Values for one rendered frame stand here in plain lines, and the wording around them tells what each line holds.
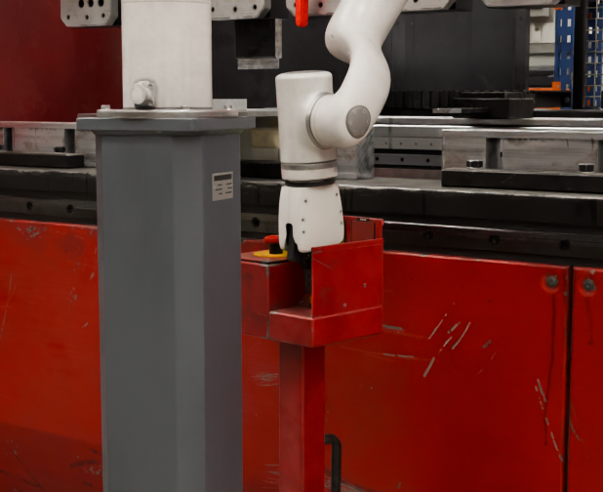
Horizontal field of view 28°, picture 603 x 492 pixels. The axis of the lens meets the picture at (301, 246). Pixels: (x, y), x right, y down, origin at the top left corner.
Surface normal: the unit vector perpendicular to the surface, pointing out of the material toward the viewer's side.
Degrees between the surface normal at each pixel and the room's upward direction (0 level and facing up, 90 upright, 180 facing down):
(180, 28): 90
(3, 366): 90
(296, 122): 94
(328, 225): 94
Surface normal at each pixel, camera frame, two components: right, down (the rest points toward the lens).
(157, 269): -0.40, 0.11
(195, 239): 0.36, 0.11
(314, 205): 0.64, 0.11
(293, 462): -0.70, 0.09
